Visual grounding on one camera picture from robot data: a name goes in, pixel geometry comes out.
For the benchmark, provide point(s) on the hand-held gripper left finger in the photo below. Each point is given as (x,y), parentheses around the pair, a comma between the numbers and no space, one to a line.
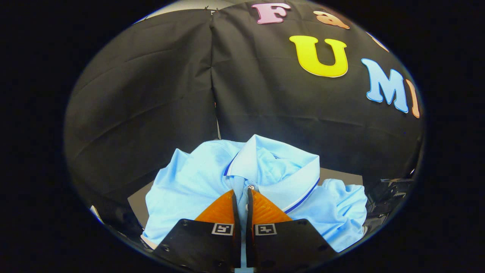
(204,246)

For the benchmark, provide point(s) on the black backdrop cloth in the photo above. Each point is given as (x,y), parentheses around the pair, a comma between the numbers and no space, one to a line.
(151,94)

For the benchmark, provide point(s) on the dark washing machine lid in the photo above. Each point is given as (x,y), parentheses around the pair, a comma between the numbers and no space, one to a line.
(390,193)

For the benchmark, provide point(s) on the light blue polo shirt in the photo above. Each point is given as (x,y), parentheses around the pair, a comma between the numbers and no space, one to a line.
(197,178)

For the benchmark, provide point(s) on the grey cabinet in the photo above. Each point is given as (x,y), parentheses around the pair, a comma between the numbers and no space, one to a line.
(138,201)

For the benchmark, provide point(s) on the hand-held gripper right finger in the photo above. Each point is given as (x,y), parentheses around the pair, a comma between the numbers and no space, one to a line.
(288,246)

